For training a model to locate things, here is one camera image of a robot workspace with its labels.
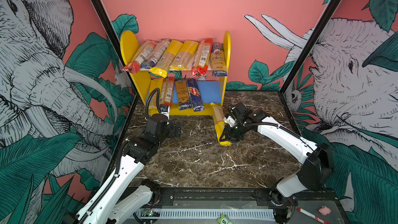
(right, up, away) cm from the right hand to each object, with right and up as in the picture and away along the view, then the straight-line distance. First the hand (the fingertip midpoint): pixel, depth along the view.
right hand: (220, 138), depth 76 cm
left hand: (-24, +10, -4) cm, 26 cm away
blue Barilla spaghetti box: (-13, +22, +18) cm, 31 cm away
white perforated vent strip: (+6, -34, -6) cm, 35 cm away
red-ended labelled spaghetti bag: (-31, +26, +21) cm, 46 cm away
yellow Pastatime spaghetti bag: (0, +7, +5) cm, 8 cm away
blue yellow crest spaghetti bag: (-20, +18, +15) cm, 30 cm away
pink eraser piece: (+47, -32, -6) cm, 58 cm away
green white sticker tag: (+1, -35, -8) cm, 36 cm away
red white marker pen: (+42, -34, -7) cm, 55 cm away
